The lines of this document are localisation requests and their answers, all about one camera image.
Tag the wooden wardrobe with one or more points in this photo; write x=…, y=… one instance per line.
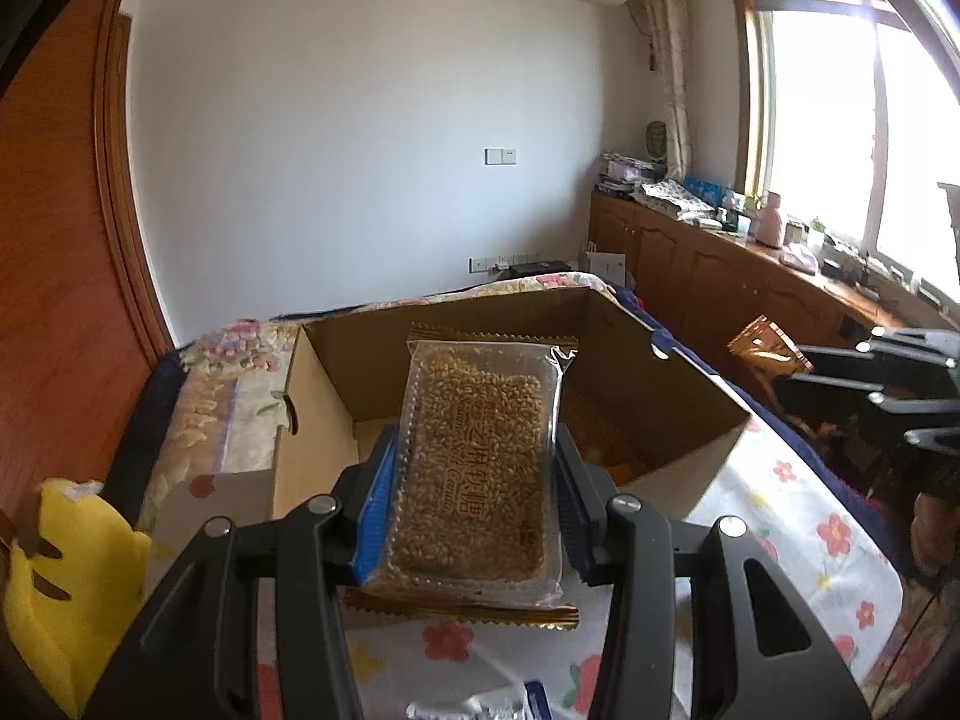
x=67, y=240

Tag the clear sesame candy packet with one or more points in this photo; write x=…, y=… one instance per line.
x=472, y=465

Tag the small green desk fan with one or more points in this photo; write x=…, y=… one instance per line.
x=657, y=141

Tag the black box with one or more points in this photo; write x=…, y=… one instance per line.
x=540, y=270

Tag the pink bottle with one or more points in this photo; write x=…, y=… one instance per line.
x=769, y=221

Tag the orange foil snack packet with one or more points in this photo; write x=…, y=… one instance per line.
x=765, y=349

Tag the folded patterned cloth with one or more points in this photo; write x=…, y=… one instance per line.
x=671, y=199

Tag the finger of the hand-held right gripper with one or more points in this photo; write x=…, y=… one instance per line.
x=840, y=394
x=907, y=349

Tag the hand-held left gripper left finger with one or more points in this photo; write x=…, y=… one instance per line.
x=375, y=510

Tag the long wooden cabinet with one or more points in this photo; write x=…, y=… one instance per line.
x=675, y=270

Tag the white router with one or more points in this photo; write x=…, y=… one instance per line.
x=606, y=262

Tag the brown cardboard box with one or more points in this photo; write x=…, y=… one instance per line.
x=675, y=405

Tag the large window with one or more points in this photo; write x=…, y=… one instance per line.
x=817, y=112

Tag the white flower print bed sheet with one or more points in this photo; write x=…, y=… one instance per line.
x=787, y=480

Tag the grey silver snack packet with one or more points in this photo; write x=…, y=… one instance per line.
x=465, y=709

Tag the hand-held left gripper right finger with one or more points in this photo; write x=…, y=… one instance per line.
x=574, y=510

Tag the patterned beige curtain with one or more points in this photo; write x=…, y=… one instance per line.
x=671, y=52

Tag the yellow plush toy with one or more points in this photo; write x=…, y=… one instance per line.
x=60, y=585

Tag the white wall switch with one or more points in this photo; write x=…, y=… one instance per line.
x=500, y=155

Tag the white wall socket strip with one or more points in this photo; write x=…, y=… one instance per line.
x=502, y=262

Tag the stack of purple boxes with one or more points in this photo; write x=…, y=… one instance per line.
x=626, y=174

